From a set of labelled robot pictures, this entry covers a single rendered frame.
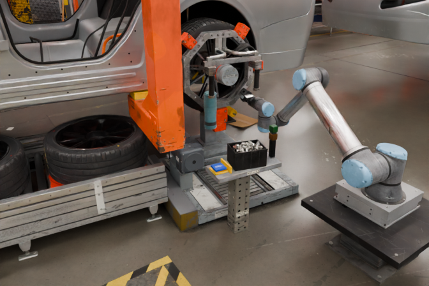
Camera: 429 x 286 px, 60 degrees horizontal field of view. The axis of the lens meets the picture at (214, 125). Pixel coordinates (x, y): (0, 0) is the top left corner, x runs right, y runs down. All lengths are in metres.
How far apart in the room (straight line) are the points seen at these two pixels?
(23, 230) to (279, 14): 2.23
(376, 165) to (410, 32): 2.76
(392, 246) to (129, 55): 1.87
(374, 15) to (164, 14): 3.07
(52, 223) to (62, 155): 0.39
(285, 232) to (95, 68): 1.58
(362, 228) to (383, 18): 2.93
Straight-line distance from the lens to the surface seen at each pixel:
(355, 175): 1.96
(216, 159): 2.89
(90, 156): 2.33
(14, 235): 2.38
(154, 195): 2.43
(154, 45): 1.99
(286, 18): 3.03
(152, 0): 1.96
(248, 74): 2.75
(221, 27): 2.66
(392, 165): 2.06
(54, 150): 2.45
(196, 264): 2.22
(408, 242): 2.11
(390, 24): 4.57
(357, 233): 2.07
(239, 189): 2.23
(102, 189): 2.30
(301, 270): 2.24
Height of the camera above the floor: 1.54
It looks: 23 degrees down
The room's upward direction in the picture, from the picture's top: straight up
